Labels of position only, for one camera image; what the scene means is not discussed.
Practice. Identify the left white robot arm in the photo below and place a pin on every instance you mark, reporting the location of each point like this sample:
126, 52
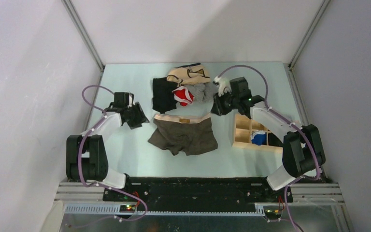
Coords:
86, 157

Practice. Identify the rolled black underwear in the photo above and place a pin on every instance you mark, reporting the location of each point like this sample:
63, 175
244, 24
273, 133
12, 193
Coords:
273, 140

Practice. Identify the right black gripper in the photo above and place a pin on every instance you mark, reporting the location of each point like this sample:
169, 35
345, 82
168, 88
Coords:
217, 108

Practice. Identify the red white underwear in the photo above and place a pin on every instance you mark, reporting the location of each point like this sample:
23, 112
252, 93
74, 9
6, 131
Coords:
183, 96

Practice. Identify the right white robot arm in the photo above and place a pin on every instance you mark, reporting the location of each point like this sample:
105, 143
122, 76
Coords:
302, 145

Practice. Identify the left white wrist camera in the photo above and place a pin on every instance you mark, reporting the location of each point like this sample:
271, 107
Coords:
130, 99

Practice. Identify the right circuit board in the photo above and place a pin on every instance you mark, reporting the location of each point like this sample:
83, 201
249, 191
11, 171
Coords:
273, 214

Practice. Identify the left circuit board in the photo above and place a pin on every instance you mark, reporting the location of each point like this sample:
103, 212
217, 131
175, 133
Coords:
127, 208

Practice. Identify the wooden compartment box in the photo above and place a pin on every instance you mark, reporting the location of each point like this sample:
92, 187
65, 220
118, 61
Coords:
243, 127

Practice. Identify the circuit board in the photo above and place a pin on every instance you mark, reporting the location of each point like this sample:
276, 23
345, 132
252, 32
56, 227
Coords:
273, 214
127, 208

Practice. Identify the rolled blue underwear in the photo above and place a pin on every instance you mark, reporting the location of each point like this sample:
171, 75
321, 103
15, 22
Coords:
259, 137

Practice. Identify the aluminium frame rail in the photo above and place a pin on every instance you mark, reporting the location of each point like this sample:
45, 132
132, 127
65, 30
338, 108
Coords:
316, 207

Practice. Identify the beige underwear black trim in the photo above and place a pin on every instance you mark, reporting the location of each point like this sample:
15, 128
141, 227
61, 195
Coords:
189, 75

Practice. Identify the brown boxer briefs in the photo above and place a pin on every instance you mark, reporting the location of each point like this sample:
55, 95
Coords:
192, 135

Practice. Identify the grey striped underwear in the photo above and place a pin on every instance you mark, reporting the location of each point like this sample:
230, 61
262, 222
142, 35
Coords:
203, 92

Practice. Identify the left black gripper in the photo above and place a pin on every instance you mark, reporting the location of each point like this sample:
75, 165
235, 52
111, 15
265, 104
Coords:
141, 119

